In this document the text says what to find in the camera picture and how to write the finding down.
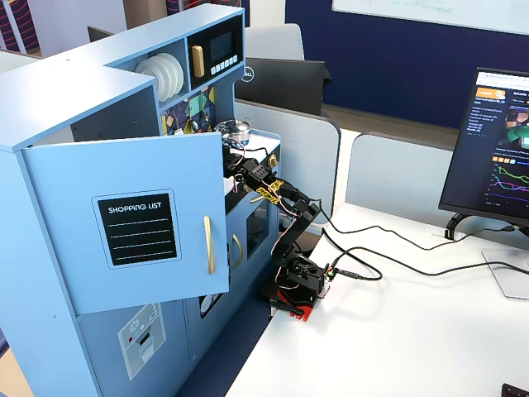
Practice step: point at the gold stove knob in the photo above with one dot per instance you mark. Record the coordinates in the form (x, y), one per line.
(273, 161)

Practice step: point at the blue toy kitchen unit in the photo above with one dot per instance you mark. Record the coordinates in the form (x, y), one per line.
(62, 74)

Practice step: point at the white toy plate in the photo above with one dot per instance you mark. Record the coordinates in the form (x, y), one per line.
(180, 76)
(149, 76)
(170, 78)

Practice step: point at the silver monitor stand base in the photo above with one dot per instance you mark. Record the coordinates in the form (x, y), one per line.
(512, 281)

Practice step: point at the grey office chair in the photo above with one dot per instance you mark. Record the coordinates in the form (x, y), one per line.
(273, 43)

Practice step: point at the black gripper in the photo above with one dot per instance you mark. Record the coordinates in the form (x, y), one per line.
(231, 160)

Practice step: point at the metal ladle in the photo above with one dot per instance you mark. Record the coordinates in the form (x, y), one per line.
(192, 126)

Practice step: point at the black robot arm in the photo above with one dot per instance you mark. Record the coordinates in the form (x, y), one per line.
(297, 223)

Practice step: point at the black toy microwave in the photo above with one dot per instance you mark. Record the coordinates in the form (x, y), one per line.
(223, 45)

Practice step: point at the lit computer monitor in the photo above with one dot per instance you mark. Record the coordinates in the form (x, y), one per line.
(483, 136)

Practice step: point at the black Dell monitor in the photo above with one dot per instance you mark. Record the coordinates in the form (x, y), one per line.
(281, 87)

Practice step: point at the metal slotted spatula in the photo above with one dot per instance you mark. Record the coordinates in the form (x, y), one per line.
(179, 131)

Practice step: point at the white desk divider panel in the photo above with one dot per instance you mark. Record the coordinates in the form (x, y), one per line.
(396, 178)
(306, 157)

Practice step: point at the red robot base clamp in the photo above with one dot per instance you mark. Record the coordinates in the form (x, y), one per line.
(301, 313)

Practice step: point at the steel pot with lid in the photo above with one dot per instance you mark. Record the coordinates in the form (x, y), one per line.
(235, 131)

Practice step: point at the black flat device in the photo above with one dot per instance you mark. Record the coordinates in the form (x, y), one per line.
(516, 392)

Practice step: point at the blue shopping list fridge door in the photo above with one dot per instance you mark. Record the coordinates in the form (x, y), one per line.
(62, 231)

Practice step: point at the metal serving spoon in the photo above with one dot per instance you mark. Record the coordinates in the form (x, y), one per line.
(206, 119)

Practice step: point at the white whiteboard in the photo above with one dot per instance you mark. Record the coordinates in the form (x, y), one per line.
(434, 12)

